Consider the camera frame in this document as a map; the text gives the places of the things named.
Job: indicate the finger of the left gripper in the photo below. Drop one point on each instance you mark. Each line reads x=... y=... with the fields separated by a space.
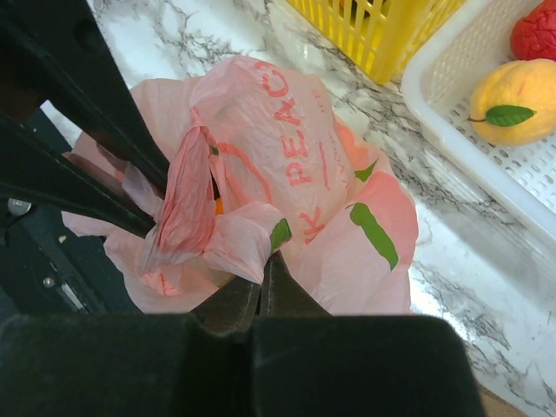
x=60 y=51
x=31 y=170

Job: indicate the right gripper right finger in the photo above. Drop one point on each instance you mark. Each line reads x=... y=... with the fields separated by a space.
x=306 y=362

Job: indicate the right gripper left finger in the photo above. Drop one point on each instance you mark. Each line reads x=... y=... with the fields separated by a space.
x=131 y=364

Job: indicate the pink peach plastic bag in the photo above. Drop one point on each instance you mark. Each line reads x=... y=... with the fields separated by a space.
x=293 y=178

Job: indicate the orange fruit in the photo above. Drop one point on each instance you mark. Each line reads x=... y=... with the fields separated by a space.
x=219 y=209

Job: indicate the yellow plastic basket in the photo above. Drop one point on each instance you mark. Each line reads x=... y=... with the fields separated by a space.
x=379 y=37

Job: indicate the red strawberry fruit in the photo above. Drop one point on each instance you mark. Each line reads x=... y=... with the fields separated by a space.
x=533 y=36

